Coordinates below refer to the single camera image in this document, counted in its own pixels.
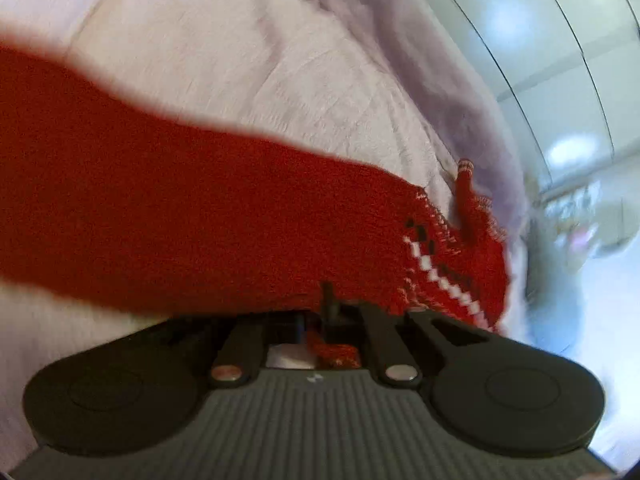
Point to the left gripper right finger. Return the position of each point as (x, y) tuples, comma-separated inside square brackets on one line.
[(369, 333)]

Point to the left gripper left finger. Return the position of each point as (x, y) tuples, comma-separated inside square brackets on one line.
[(248, 343)]

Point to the red knit sweater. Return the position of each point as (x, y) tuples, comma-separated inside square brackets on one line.
[(103, 202)]

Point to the white bed duvet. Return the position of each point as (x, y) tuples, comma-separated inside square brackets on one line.
[(286, 70)]

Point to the lilac blanket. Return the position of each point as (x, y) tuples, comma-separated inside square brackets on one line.
[(405, 37)]

